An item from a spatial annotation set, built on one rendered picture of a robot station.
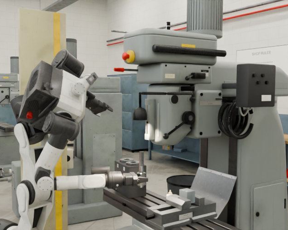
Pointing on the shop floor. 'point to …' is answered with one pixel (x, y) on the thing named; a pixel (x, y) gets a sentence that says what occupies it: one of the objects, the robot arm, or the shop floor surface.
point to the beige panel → (41, 40)
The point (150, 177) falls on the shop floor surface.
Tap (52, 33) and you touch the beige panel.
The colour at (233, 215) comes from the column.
